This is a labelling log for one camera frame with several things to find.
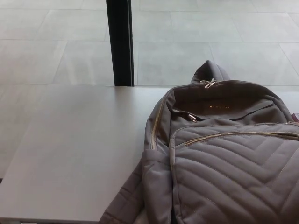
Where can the grey quilted backpack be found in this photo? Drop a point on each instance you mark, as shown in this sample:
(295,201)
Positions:
(222,163)

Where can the purple bottle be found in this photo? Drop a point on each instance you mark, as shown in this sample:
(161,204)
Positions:
(295,116)

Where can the black window frame post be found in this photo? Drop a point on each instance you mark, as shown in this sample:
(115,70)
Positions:
(120,42)

